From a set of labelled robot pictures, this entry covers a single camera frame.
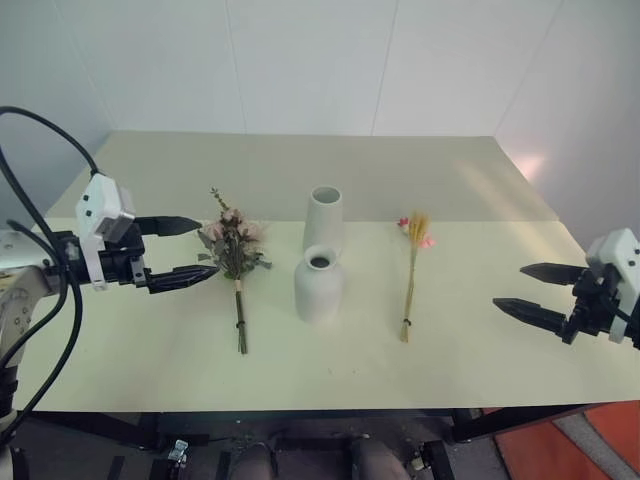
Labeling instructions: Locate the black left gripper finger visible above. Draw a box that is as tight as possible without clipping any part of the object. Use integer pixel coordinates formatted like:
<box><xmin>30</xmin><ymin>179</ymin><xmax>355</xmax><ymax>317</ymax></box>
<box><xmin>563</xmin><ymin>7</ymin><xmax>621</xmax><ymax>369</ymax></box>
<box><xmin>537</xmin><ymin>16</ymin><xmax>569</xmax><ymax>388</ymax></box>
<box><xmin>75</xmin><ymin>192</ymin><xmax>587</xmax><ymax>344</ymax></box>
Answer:
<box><xmin>147</xmin><ymin>265</ymin><xmax>222</xmax><ymax>296</ymax></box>
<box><xmin>137</xmin><ymin>215</ymin><xmax>204</xmax><ymax>238</ymax></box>

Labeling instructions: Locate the tall tapered white vase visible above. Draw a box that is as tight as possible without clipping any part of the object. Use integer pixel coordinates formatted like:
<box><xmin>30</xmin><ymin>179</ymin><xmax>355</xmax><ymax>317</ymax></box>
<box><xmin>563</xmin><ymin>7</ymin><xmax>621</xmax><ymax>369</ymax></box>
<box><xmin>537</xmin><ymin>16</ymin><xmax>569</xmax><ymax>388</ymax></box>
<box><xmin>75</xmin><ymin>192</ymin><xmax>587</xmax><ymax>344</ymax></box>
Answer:
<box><xmin>301</xmin><ymin>185</ymin><xmax>347</xmax><ymax>257</ymax></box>

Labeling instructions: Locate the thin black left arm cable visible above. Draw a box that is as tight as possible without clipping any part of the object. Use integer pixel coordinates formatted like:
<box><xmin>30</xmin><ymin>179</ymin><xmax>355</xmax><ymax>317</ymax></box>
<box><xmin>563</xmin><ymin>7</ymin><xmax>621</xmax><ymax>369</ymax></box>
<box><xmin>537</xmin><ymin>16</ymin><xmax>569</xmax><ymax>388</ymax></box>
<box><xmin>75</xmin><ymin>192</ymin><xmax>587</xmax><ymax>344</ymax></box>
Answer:
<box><xmin>0</xmin><ymin>147</ymin><xmax>84</xmax><ymax>446</ymax></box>

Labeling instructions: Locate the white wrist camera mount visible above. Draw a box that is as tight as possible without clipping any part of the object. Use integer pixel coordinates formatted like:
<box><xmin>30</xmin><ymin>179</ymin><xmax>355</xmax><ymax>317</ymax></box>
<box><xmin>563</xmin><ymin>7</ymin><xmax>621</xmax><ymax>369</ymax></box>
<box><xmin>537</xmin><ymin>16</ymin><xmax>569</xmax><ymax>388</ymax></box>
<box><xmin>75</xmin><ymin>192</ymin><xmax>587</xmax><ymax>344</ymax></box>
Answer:
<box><xmin>74</xmin><ymin>173</ymin><xmax>137</xmax><ymax>292</ymax></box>
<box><xmin>584</xmin><ymin>227</ymin><xmax>640</xmax><ymax>344</ymax></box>

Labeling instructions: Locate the round-shouldered white bottle vase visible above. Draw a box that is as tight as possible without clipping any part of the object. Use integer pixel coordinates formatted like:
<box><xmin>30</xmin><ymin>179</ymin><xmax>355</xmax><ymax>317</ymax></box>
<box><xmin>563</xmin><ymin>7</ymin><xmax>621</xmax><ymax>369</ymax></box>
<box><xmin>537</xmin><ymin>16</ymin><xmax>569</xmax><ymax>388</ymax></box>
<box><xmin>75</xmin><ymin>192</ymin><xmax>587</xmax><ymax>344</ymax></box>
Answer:
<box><xmin>293</xmin><ymin>244</ymin><xmax>346</xmax><ymax>326</ymax></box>

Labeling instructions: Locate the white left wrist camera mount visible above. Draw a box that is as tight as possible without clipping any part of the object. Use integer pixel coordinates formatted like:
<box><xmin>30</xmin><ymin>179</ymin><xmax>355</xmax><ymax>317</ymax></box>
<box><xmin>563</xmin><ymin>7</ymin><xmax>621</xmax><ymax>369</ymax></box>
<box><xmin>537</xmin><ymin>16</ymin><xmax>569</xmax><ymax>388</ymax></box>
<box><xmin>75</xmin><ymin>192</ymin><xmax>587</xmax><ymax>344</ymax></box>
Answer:
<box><xmin>74</xmin><ymin>173</ymin><xmax>137</xmax><ymax>292</ymax></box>

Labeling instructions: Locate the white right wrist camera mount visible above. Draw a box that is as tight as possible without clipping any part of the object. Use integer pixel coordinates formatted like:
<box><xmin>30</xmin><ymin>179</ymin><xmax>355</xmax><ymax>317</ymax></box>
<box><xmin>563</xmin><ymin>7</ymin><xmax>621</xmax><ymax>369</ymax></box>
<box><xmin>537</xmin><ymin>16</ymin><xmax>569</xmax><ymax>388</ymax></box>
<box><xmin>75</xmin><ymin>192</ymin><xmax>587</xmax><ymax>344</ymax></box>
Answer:
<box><xmin>584</xmin><ymin>227</ymin><xmax>640</xmax><ymax>344</ymax></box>

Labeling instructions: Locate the pink flower bouquet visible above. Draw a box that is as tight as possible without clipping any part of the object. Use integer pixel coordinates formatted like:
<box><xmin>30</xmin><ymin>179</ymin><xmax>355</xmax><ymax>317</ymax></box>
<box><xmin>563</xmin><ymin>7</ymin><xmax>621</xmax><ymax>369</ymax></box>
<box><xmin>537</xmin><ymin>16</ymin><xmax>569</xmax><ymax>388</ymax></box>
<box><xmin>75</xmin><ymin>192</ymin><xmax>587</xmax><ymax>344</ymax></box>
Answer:
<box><xmin>195</xmin><ymin>186</ymin><xmax>274</xmax><ymax>356</ymax></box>

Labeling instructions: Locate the black metal table frame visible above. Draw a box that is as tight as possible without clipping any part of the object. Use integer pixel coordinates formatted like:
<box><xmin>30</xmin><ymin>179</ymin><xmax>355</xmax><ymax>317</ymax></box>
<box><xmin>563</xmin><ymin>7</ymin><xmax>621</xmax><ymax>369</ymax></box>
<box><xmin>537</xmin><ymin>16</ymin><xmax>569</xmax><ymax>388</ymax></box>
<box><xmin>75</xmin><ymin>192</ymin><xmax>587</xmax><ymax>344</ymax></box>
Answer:
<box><xmin>14</xmin><ymin>403</ymin><xmax>604</xmax><ymax>480</ymax></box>

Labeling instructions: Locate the dried wheat flower bundle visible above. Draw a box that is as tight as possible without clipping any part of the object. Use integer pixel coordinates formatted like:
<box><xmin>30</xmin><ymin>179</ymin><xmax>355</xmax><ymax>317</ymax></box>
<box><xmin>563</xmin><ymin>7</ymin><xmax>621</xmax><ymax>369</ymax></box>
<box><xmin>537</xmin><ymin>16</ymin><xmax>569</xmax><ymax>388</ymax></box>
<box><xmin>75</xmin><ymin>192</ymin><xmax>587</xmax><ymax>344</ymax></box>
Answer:
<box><xmin>396</xmin><ymin>209</ymin><xmax>438</xmax><ymax>345</ymax></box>

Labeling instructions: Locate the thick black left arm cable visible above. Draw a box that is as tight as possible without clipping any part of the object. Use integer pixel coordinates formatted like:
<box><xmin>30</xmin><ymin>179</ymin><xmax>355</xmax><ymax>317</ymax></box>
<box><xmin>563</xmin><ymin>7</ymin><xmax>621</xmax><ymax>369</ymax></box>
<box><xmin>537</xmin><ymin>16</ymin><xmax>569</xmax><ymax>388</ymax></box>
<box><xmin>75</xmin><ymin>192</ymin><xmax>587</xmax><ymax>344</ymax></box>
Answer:
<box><xmin>0</xmin><ymin>105</ymin><xmax>101</xmax><ymax>177</ymax></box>

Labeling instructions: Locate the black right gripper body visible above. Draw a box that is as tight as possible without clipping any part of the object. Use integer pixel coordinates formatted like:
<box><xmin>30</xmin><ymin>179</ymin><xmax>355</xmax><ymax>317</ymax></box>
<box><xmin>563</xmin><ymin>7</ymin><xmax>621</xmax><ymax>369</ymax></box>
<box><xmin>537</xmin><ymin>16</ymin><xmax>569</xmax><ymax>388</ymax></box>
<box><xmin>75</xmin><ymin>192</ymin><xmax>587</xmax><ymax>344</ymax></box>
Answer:
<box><xmin>561</xmin><ymin>263</ymin><xmax>627</xmax><ymax>346</ymax></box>

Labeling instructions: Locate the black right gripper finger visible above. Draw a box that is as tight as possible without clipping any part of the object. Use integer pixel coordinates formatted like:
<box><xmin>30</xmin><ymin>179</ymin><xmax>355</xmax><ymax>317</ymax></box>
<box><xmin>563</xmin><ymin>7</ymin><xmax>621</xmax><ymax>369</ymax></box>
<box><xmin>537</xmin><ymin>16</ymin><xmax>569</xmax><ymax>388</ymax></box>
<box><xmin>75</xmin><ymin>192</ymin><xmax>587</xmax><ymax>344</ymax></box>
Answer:
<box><xmin>491</xmin><ymin>297</ymin><xmax>572</xmax><ymax>338</ymax></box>
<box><xmin>519</xmin><ymin>262</ymin><xmax>587</xmax><ymax>288</ymax></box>

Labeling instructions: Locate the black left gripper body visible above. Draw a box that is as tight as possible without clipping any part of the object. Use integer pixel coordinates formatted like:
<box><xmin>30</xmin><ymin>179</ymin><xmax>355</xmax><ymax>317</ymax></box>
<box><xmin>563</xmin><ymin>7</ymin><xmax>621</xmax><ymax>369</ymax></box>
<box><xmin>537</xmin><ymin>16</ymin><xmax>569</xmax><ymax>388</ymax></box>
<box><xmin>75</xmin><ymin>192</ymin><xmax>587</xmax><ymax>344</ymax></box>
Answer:
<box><xmin>99</xmin><ymin>223</ymin><xmax>152</xmax><ymax>292</ymax></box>

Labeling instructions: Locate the orange floor mat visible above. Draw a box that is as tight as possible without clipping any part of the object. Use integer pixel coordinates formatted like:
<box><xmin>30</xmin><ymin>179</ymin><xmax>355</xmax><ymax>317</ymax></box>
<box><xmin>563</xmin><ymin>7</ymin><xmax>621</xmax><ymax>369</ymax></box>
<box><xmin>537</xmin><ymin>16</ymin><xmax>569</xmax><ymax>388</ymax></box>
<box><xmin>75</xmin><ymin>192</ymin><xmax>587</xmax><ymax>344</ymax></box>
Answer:
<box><xmin>492</xmin><ymin>399</ymin><xmax>640</xmax><ymax>480</ymax></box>

